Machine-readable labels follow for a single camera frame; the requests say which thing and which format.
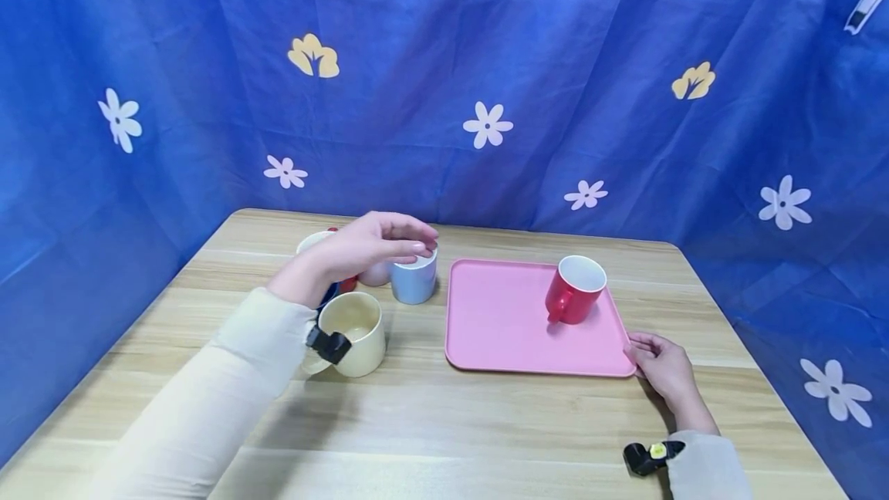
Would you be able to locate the red mug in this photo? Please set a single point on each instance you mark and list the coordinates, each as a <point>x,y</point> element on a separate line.
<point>573,295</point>

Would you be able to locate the person's left index finger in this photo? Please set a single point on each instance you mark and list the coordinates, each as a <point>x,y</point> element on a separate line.
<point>410,225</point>

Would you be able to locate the dark blue cup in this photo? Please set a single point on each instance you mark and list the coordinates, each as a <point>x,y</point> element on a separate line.
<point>328,296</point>

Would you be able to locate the red cup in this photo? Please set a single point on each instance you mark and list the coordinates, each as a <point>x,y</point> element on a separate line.
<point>349,282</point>

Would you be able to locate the person's right fingers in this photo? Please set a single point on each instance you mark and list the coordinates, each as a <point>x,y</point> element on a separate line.
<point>642,346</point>

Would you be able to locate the person's left forearm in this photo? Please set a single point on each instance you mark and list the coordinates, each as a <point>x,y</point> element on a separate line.
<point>222,384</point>

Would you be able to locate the black wrist band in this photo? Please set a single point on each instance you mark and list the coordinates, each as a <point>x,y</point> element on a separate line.
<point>646,458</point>
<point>329,346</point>

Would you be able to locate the person's right forearm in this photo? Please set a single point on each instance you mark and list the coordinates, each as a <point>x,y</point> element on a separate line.
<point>705,457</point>

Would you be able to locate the person's left thumb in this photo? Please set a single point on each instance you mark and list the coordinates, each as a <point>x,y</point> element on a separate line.
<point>413,249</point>

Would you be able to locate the person's left hand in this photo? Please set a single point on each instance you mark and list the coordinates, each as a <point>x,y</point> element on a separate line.
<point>358,249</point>

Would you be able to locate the light blue cup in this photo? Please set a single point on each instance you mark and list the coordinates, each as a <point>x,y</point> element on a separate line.
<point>413,284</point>

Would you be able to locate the person's right hand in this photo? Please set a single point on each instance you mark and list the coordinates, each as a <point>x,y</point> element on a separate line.
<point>665,369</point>

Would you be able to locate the white cup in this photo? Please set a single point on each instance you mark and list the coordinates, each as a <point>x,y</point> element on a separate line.
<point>312,241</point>

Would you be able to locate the cream mug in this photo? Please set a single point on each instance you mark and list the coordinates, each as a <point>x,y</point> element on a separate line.
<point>361,346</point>

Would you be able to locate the pink cup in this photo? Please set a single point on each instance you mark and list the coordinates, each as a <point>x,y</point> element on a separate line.
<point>376,275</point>

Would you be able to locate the pink plastic tray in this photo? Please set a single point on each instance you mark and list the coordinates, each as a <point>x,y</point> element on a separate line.
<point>500,322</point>

